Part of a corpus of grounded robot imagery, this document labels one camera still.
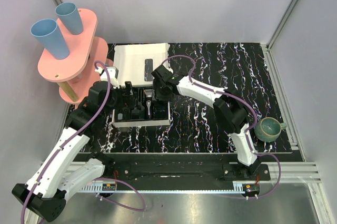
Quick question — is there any small white oil bottle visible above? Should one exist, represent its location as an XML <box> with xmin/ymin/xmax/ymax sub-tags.
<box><xmin>117</xmin><ymin>113</ymin><xmax>123</xmax><ymax>121</ymax></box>

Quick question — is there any black comb attachment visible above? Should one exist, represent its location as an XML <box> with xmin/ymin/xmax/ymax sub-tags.
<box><xmin>130</xmin><ymin>109</ymin><xmax>142</xmax><ymax>120</ymax></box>

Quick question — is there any black silver hair clipper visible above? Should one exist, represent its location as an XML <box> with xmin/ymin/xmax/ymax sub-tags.
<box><xmin>144</xmin><ymin>89</ymin><xmax>154</xmax><ymax>119</ymax></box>

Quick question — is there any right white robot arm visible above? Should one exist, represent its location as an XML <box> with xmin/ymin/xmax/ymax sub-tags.
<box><xmin>152</xmin><ymin>65</ymin><xmax>261</xmax><ymax>180</ymax></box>

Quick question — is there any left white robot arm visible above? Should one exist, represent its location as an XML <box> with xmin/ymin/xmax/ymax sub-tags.
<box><xmin>12</xmin><ymin>81</ymin><xmax>120</xmax><ymax>223</ymax></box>

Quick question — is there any white clipper kit box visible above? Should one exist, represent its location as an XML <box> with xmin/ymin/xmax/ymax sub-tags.
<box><xmin>112</xmin><ymin>43</ymin><xmax>171</xmax><ymax>128</ymax></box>

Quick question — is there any pink tiered wooden shelf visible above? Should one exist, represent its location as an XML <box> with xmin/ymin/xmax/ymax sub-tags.
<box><xmin>37</xmin><ymin>8</ymin><xmax>113</xmax><ymax>105</ymax></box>

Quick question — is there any far blue plastic cup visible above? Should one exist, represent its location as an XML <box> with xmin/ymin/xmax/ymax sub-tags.
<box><xmin>55</xmin><ymin>2</ymin><xmax>83</xmax><ymax>35</ymax></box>

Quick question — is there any blue plastic cup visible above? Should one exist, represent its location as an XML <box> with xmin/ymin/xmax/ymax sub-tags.
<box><xmin>31</xmin><ymin>18</ymin><xmax>70</xmax><ymax>60</ymax></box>
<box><xmin>55</xmin><ymin>2</ymin><xmax>83</xmax><ymax>35</ymax></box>

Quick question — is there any near blue plastic cup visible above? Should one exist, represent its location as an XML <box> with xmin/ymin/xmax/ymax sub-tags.
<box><xmin>31</xmin><ymin>18</ymin><xmax>70</xmax><ymax>60</ymax></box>

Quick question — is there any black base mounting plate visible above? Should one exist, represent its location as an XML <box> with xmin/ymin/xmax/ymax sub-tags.
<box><xmin>73</xmin><ymin>152</ymin><xmax>272</xmax><ymax>185</ymax></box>

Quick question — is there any green ceramic bowl cup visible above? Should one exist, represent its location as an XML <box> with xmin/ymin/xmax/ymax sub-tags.
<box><xmin>254</xmin><ymin>117</ymin><xmax>288</xmax><ymax>142</ymax></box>

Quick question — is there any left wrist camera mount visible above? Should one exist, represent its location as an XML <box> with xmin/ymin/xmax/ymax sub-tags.
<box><xmin>95</xmin><ymin>66</ymin><xmax>120</xmax><ymax>89</ymax></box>

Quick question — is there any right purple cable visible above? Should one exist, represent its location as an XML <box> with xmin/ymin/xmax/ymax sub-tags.
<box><xmin>161</xmin><ymin>55</ymin><xmax>281</xmax><ymax>200</ymax></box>

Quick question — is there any purple cable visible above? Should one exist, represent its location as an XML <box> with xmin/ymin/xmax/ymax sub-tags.
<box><xmin>20</xmin><ymin>60</ymin><xmax>111</xmax><ymax>224</ymax></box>
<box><xmin>161</xmin><ymin>55</ymin><xmax>281</xmax><ymax>200</ymax></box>

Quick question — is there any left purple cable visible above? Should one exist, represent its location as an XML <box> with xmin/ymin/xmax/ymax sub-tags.
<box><xmin>20</xmin><ymin>60</ymin><xmax>111</xmax><ymax>224</ymax></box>

